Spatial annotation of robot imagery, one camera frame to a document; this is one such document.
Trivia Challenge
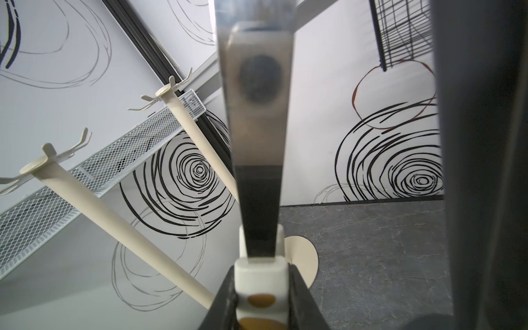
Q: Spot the cream utensil rack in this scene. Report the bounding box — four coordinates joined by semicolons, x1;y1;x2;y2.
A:
127;67;319;290
1;128;215;309

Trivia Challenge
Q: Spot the grey utensil rack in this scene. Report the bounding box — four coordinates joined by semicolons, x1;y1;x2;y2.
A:
432;1;527;329

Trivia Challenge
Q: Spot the black wire wall basket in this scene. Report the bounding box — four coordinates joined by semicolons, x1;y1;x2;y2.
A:
368;0;433;71

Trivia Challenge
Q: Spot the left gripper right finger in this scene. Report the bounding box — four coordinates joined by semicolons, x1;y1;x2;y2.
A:
288;265;330;330

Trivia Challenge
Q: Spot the white wire wall basket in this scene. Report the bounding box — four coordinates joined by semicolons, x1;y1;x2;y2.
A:
1;109;216;281

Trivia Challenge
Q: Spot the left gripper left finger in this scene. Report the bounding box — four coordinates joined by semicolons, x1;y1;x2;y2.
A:
198;266;239;330

